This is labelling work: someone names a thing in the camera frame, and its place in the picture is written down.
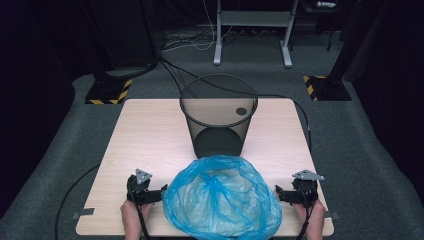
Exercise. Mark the person's left hand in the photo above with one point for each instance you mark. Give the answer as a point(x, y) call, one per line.
point(131, 216)

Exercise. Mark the blue plastic garbage bag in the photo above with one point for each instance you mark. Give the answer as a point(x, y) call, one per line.
point(221, 200)

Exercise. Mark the black mesh wastebasket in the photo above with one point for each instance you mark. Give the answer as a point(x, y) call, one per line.
point(218, 136)

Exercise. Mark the grey metal desk frame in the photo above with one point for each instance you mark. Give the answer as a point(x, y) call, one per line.
point(255, 18)

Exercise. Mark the silver object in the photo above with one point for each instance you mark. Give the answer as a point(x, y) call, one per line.
point(326, 4)

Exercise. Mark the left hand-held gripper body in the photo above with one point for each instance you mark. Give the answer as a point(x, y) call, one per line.
point(138, 195)

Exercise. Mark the grey tape strip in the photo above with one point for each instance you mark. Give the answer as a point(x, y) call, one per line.
point(332, 215)
point(83, 213)

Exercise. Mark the person's right hand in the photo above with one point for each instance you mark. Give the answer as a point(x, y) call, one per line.
point(316, 218)

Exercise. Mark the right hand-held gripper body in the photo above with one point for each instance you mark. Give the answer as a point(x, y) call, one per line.
point(305, 191)

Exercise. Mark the black stand with striped base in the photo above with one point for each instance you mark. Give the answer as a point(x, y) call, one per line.
point(107, 91)
point(328, 88)

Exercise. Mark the dark round table grommet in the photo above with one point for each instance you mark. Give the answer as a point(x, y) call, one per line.
point(241, 111)

